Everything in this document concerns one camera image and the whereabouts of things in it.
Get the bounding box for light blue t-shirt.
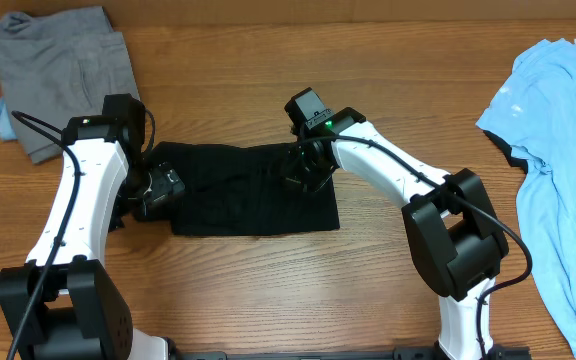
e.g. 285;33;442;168
476;39;576;358

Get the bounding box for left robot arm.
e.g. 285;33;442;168
0;93;184;360

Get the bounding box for blue cloth under trousers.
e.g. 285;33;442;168
0;98;17;142

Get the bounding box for black t-shirt with logo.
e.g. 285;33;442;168
133;142;340;236

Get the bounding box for folded grey trousers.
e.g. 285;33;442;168
0;5;142;165

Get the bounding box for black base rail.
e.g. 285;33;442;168
177;345;532;360

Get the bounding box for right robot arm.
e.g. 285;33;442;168
280;88;508;359

